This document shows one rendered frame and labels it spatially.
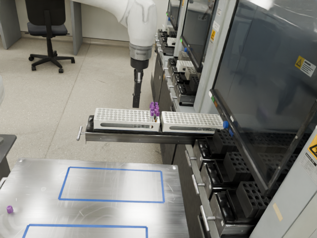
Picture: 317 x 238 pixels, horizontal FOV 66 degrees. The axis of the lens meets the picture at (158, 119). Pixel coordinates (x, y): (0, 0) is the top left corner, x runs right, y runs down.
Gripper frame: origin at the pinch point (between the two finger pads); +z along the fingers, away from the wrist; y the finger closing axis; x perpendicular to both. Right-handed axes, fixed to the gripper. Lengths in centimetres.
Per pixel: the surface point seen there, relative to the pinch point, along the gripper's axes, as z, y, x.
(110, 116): 8.4, 1.4, -11.3
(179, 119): 8.2, 1.1, 21.4
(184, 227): 13, 54, 15
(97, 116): 8.7, 1.5, -17.0
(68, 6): 39, -350, -101
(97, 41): 91, -349, -55
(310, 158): -21, 57, 38
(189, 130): 13.9, 1.8, 27.1
